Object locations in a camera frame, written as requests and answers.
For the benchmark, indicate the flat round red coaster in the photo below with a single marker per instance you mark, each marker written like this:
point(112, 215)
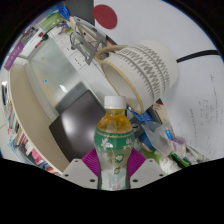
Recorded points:
point(104, 16)

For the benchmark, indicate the white wall socket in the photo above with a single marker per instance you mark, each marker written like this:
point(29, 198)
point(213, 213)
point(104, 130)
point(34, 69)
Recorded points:
point(63, 40)
point(71, 50)
point(79, 61)

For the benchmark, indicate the blue round container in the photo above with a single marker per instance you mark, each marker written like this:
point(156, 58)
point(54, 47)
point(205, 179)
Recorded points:
point(145, 141)

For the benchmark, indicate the beige shelf with books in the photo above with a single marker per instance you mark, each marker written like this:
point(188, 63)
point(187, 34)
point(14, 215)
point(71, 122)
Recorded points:
point(30, 123)

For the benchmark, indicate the purple hanging banner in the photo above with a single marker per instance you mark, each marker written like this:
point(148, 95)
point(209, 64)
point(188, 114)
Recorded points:
point(13, 56)

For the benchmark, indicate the cream patterned ceramic mug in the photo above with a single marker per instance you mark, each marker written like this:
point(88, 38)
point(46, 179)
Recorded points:
point(146, 70)

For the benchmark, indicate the grey metal laptop stand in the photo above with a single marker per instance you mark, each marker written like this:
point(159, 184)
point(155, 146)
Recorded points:
point(88, 41)

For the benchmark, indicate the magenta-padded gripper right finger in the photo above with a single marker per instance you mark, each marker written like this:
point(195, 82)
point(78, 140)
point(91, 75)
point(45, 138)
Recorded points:
point(146, 171)

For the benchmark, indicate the black computer monitor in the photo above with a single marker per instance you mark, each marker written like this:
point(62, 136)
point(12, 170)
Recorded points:
point(76, 130)

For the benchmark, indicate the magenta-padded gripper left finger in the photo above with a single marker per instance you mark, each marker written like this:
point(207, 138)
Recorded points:
point(78, 171)

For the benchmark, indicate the handwritten white paper sheet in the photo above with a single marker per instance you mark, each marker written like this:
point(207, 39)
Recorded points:
point(200, 100)

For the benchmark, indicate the white tissue stack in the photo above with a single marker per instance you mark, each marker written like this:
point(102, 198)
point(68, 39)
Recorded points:
point(170, 165)

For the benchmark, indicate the green-labelled clear drink bottle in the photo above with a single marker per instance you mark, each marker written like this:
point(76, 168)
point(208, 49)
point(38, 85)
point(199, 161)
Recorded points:
point(114, 143)

